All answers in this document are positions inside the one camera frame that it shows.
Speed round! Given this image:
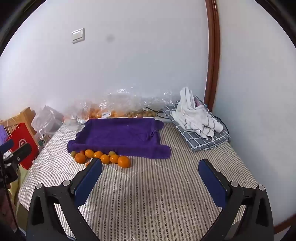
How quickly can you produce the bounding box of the white striped towel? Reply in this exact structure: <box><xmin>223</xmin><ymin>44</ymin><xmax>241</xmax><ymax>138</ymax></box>
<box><xmin>170</xmin><ymin>87</ymin><xmax>224</xmax><ymax>141</ymax></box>

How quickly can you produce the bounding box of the grey checked folded cloth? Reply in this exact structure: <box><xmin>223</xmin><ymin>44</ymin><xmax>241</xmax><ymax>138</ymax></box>
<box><xmin>161</xmin><ymin>95</ymin><xmax>231</xmax><ymax>152</ymax></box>

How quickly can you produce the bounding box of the black cable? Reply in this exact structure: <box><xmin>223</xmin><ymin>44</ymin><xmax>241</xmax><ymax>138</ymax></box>
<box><xmin>146</xmin><ymin>107</ymin><xmax>167</xmax><ymax>118</ymax></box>

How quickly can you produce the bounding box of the striped quilt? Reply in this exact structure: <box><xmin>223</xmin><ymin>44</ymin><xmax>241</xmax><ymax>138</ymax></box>
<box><xmin>18</xmin><ymin>123</ymin><xmax>259</xmax><ymax>241</ymax></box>

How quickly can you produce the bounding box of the purple paper bag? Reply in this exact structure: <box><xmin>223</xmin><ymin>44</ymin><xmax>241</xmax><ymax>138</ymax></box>
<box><xmin>0</xmin><ymin>124</ymin><xmax>11</xmax><ymax>145</ymax></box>

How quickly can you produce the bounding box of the clear bag of yellow fruits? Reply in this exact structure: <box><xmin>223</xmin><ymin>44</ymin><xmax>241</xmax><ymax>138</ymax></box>
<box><xmin>120</xmin><ymin>88</ymin><xmax>176</xmax><ymax>118</ymax></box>

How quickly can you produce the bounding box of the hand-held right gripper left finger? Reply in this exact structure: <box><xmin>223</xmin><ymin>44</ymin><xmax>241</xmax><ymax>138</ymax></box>
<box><xmin>26</xmin><ymin>159</ymin><xmax>102</xmax><ymax>241</ymax></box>

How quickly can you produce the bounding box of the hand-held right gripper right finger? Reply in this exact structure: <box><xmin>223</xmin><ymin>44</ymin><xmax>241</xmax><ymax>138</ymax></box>
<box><xmin>198</xmin><ymin>159</ymin><xmax>274</xmax><ymax>241</ymax></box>

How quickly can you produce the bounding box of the red paper bag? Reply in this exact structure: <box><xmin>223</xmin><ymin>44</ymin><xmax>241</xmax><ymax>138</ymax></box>
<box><xmin>5</xmin><ymin>123</ymin><xmax>40</xmax><ymax>171</ymax></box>

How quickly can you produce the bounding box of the clear plastic bag of oranges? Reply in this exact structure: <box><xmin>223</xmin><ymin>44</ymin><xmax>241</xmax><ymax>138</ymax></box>
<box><xmin>67</xmin><ymin>93</ymin><xmax>125</xmax><ymax>123</ymax></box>

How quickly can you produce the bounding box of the white wall switch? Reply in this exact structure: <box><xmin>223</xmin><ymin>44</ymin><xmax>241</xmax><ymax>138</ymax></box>
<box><xmin>71</xmin><ymin>28</ymin><xmax>85</xmax><ymax>44</ymax></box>

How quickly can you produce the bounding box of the brown wooden door frame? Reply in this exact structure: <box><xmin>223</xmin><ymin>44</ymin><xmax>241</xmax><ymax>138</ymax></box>
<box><xmin>203</xmin><ymin>0</ymin><xmax>221</xmax><ymax>109</ymax></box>

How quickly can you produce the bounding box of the purple towel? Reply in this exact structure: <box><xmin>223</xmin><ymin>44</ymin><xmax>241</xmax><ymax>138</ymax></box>
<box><xmin>67</xmin><ymin>118</ymin><xmax>171</xmax><ymax>160</ymax></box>

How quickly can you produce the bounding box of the pale yellow cloth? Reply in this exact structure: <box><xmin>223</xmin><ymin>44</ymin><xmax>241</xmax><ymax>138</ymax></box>
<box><xmin>8</xmin><ymin>166</ymin><xmax>29</xmax><ymax>209</ymax></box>

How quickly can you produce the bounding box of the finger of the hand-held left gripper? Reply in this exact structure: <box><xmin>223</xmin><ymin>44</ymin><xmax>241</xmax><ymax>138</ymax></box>
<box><xmin>9</xmin><ymin>143</ymin><xmax>32</xmax><ymax>164</ymax></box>
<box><xmin>0</xmin><ymin>139</ymin><xmax>15</xmax><ymax>153</ymax></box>

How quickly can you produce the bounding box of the grey translucent plastic bag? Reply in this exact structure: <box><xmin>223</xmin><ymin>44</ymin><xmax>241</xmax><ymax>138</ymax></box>
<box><xmin>31</xmin><ymin>105</ymin><xmax>65</xmax><ymax>137</ymax></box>

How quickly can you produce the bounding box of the brown paper bag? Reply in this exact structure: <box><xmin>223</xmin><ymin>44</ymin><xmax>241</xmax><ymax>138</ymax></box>
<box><xmin>14</xmin><ymin>107</ymin><xmax>37</xmax><ymax>136</ymax></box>

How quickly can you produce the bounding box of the large orange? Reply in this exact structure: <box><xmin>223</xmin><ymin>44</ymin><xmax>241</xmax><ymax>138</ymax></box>
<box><xmin>117</xmin><ymin>156</ymin><xmax>131</xmax><ymax>168</ymax></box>
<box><xmin>75</xmin><ymin>153</ymin><xmax>88</xmax><ymax>164</ymax></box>

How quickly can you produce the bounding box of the small printed carton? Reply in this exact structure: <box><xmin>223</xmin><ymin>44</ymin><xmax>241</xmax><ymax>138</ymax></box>
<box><xmin>38</xmin><ymin>133</ymin><xmax>50</xmax><ymax>146</ymax></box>

